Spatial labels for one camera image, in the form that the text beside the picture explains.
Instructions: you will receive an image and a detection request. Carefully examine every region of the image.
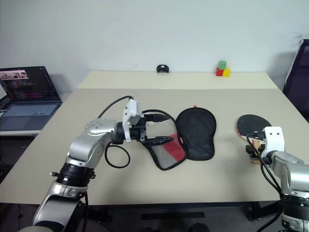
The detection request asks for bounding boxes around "black mesh paddle case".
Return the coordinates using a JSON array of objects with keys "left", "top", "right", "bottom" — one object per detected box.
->
[{"left": 141, "top": 105, "right": 217, "bottom": 171}]

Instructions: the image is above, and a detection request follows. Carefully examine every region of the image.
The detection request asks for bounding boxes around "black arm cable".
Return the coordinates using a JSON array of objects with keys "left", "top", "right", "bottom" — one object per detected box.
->
[
  {"left": 247, "top": 142, "right": 284, "bottom": 232},
  {"left": 98, "top": 95, "right": 135, "bottom": 168}
]

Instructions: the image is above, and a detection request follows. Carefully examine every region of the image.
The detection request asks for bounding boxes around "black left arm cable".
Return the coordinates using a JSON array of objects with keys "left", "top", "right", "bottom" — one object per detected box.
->
[{"left": 98, "top": 95, "right": 135, "bottom": 168}]

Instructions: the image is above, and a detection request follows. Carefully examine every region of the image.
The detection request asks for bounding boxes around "black office chair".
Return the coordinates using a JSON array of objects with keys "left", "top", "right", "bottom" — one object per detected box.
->
[{"left": 282, "top": 39, "right": 309, "bottom": 123}]

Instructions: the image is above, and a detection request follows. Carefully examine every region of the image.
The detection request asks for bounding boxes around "open grey laptop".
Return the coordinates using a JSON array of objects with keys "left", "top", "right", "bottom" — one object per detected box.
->
[{"left": 0, "top": 66, "right": 63, "bottom": 132}]

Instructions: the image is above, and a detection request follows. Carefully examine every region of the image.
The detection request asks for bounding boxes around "grey robot torso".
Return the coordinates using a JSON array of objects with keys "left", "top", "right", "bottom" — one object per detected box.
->
[{"left": 18, "top": 224, "right": 73, "bottom": 232}]

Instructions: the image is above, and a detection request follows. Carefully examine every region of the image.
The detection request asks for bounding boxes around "small black device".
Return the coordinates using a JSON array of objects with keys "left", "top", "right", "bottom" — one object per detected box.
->
[{"left": 156, "top": 64, "right": 171, "bottom": 74}]

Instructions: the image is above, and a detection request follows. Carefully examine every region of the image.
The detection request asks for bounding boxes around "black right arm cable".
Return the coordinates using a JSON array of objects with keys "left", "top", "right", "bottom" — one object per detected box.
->
[{"left": 247, "top": 142, "right": 284, "bottom": 232}]

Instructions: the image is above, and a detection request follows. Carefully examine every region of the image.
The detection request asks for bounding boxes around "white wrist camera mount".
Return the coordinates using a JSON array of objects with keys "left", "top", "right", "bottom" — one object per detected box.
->
[
  {"left": 122, "top": 98, "right": 145, "bottom": 144},
  {"left": 261, "top": 126, "right": 286, "bottom": 159}
]

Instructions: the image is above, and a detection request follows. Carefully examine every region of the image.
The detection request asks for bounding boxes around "black rubber table tennis paddle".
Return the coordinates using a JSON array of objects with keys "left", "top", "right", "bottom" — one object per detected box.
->
[{"left": 235, "top": 114, "right": 273, "bottom": 165}]

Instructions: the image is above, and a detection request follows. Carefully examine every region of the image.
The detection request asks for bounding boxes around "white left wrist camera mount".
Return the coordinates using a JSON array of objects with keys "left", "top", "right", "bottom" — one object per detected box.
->
[{"left": 122, "top": 98, "right": 145, "bottom": 144}]

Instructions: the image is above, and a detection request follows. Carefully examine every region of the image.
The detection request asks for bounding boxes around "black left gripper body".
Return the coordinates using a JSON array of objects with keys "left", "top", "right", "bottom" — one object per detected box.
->
[{"left": 130, "top": 115, "right": 149, "bottom": 145}]

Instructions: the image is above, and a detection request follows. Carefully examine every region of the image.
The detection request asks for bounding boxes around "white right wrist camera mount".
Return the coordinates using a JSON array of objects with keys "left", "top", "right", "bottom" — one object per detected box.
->
[{"left": 261, "top": 126, "right": 286, "bottom": 159}]

